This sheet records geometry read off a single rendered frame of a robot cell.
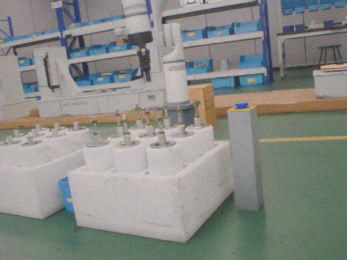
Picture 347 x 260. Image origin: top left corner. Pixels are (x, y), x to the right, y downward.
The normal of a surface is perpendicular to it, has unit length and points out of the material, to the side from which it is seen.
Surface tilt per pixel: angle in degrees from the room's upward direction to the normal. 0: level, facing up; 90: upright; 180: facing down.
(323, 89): 90
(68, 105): 90
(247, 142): 90
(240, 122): 90
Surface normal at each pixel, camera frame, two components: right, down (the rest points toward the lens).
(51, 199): 0.88, -0.02
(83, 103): -0.36, 0.22
